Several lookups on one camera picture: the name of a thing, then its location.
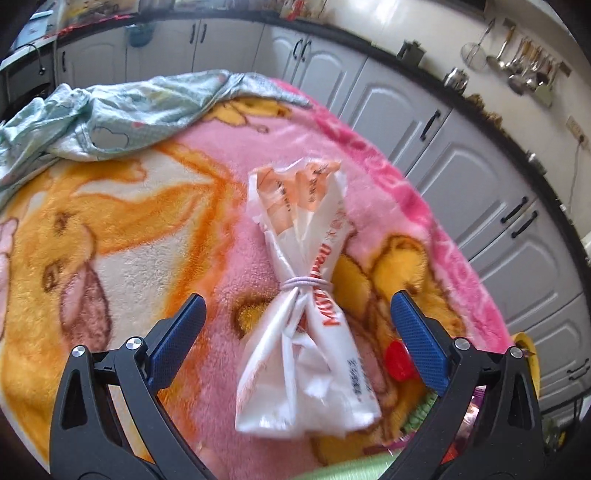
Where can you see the wall socket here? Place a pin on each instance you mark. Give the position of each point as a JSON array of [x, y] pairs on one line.
[[577, 131]]

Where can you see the red tube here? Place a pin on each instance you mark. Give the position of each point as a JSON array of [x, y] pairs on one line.
[[398, 362]]

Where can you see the pink printed blanket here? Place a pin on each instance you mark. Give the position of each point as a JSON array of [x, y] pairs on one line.
[[184, 258]]

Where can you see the light blue cloth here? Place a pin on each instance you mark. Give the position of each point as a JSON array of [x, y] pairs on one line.
[[138, 106]]

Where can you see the teal towel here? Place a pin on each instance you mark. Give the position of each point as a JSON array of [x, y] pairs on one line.
[[141, 34]]

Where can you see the black stove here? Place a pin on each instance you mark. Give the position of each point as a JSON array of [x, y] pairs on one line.
[[23, 87]]

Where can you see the steel pot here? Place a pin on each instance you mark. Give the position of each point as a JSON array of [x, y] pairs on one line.
[[456, 79]]

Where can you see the green mesh cloth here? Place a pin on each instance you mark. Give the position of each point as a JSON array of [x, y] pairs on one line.
[[341, 468]]

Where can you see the white plastic bag bundle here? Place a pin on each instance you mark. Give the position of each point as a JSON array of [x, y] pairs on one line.
[[295, 369]]

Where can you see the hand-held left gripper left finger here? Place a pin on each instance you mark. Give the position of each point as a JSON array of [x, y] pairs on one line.
[[178, 332]]

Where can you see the brown lumpy food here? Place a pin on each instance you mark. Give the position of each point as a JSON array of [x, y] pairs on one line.
[[482, 108]]

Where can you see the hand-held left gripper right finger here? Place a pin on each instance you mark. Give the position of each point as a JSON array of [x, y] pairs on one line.
[[418, 341]]

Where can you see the small metal lid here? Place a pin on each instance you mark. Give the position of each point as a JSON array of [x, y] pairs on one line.
[[535, 161]]

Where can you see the grey kitchen cabinets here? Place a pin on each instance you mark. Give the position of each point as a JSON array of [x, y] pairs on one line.
[[392, 97]]

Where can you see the row of hanging metal utensils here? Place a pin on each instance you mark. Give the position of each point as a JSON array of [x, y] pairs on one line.
[[521, 78]]

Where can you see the yellow round object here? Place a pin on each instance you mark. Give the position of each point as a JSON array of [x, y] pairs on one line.
[[531, 369]]

